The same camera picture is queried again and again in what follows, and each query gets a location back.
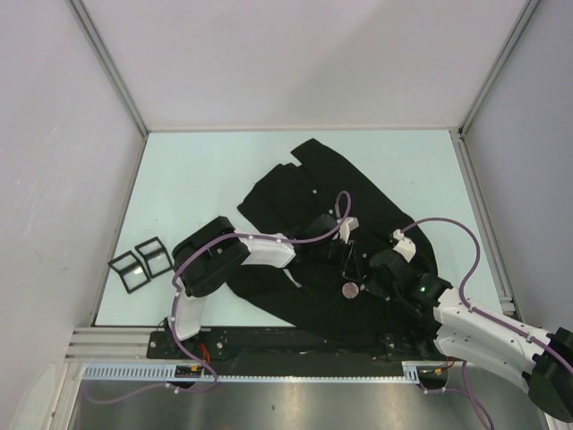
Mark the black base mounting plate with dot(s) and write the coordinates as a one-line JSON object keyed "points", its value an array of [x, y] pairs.
{"points": [[219, 343]]}

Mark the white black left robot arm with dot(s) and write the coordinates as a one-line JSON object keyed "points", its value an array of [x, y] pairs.
{"points": [[286, 275]]}

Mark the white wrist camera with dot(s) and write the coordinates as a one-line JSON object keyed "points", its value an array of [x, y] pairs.
{"points": [[403, 245], [347, 226]]}

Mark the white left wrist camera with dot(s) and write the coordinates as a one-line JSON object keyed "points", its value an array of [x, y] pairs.
{"points": [[347, 226]]}

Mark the black square frame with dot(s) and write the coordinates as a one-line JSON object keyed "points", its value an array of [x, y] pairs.
{"points": [[130, 271], [155, 257]]}

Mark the aluminium frame rail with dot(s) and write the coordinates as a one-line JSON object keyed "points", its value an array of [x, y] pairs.
{"points": [[108, 344]]}

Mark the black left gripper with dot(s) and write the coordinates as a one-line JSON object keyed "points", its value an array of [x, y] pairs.
{"points": [[350, 269]]}

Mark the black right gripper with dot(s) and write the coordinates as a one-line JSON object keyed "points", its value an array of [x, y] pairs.
{"points": [[373, 287]]}

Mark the pink red round brooch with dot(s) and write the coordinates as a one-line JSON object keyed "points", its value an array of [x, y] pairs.
{"points": [[350, 290]]}

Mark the white slotted cable duct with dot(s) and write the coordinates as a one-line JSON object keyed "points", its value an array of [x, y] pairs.
{"points": [[187, 373]]}

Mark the black button-up shirt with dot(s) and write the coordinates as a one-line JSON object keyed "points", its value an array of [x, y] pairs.
{"points": [[321, 181]]}

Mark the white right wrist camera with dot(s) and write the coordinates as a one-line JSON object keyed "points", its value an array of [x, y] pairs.
{"points": [[403, 245]]}

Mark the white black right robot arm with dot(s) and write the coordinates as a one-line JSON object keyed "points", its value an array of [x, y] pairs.
{"points": [[537, 361]]}

